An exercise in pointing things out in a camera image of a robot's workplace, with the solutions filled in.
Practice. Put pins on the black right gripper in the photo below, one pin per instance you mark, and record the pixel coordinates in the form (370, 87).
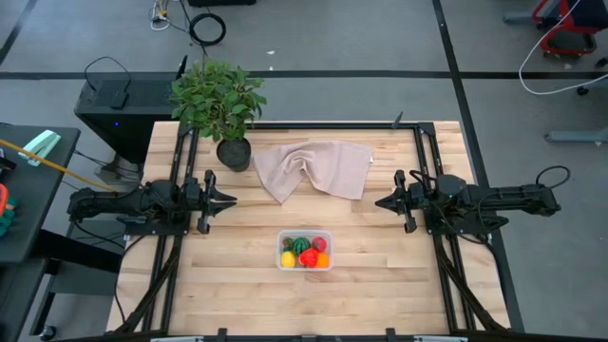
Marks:
(413, 197)

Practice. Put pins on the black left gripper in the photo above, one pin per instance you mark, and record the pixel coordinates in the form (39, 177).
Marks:
(202, 199)

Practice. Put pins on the red toy dragon fruit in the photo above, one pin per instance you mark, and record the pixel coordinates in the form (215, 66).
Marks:
(318, 244)

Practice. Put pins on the yellow toy lemon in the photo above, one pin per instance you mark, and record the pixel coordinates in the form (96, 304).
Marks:
(288, 259)

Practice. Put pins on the green toy watermelon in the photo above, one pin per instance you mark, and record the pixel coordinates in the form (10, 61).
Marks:
(300, 245)

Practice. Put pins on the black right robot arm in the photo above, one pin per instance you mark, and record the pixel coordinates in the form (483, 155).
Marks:
(503, 197)

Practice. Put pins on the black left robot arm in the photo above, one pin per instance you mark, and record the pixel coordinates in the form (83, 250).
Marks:
(142, 199)

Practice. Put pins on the clear plastic tupperware container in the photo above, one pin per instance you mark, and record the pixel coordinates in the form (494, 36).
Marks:
(279, 251)

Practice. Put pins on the black plant pot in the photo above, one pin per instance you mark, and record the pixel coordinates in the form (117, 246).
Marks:
(233, 154)

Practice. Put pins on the beige cloth towel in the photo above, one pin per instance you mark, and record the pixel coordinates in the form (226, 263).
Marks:
(323, 166)

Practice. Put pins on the green leafy potted plant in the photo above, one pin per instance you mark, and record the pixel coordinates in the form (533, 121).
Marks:
(216, 97)

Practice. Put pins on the black computer tower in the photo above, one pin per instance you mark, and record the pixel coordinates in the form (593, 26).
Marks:
(142, 119)

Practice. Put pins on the black power adapter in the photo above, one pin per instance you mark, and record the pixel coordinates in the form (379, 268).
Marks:
(119, 100)

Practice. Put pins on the mint green device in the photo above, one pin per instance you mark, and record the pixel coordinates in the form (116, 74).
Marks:
(40, 146)

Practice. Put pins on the black desk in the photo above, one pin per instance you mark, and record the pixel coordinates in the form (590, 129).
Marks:
(28, 199)

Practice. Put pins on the grey metal bar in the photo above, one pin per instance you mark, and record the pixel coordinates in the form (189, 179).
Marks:
(577, 137)

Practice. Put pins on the orange green toy pile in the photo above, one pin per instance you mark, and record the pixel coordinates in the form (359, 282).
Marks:
(5, 209)

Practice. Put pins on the red wheeled cart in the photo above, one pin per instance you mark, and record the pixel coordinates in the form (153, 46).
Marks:
(567, 28)

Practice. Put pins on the black aluminium rail frame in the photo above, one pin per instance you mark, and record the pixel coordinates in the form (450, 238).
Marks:
(332, 126)

